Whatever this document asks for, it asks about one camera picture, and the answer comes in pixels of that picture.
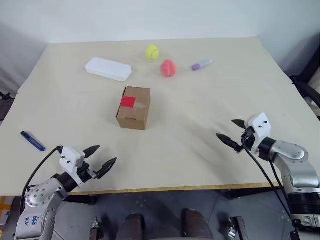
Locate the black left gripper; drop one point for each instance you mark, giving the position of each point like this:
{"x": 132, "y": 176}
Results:
{"x": 83, "y": 172}

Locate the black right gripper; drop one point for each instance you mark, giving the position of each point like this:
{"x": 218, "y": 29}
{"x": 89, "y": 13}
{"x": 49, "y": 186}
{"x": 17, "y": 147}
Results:
{"x": 248, "y": 140}

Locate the brown cardboard box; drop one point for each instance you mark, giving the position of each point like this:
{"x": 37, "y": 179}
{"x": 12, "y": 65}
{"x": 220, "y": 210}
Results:
{"x": 135, "y": 115}

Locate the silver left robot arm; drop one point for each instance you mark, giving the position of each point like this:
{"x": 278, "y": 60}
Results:
{"x": 37, "y": 197}

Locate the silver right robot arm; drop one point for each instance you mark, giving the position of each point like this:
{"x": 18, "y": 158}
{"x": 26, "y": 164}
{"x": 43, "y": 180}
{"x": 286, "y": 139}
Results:
{"x": 295, "y": 162}

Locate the red tape patch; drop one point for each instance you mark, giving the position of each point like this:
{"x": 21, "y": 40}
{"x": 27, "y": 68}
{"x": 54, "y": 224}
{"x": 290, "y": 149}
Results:
{"x": 128, "y": 102}

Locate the purple marker pen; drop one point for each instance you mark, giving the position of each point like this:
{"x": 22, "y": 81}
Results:
{"x": 201, "y": 65}

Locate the dark brown rounded shape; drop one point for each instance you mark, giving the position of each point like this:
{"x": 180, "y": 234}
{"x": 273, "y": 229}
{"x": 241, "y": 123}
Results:
{"x": 133, "y": 227}
{"x": 196, "y": 225}

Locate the pink toy peach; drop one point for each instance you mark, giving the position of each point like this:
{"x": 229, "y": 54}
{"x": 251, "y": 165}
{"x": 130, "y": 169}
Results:
{"x": 168, "y": 68}

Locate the white plastic case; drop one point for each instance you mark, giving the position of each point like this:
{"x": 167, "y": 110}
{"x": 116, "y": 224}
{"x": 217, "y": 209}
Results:
{"x": 108, "y": 68}

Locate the black metal stand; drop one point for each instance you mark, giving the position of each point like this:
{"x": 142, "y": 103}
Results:
{"x": 6, "y": 96}

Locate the yellow tennis ball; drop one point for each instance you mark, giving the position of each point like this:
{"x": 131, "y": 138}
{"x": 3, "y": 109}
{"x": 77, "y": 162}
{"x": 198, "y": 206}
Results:
{"x": 152, "y": 52}

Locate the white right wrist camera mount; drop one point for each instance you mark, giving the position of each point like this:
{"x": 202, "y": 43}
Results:
{"x": 260, "y": 125}

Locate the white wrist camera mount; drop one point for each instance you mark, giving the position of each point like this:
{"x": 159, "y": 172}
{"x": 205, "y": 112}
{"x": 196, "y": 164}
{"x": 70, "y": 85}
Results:
{"x": 260, "y": 125}
{"x": 70, "y": 157}

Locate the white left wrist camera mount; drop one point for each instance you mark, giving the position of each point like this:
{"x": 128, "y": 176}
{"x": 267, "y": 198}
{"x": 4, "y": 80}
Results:
{"x": 70, "y": 157}

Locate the metal clamp bracket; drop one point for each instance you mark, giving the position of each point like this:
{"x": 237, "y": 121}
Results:
{"x": 237, "y": 228}
{"x": 95, "y": 228}

